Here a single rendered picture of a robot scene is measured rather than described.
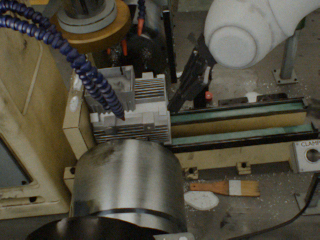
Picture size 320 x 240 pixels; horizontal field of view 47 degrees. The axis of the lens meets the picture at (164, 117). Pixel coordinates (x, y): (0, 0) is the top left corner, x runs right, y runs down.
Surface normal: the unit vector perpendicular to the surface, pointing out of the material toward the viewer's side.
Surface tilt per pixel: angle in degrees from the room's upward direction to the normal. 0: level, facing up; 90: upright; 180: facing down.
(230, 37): 89
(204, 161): 90
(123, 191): 5
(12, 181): 90
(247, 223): 0
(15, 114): 90
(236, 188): 0
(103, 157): 13
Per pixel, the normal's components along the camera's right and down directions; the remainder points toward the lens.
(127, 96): 0.04, 0.74
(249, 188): -0.08, -0.65
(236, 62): -0.42, 0.59
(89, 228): 0.13, -0.67
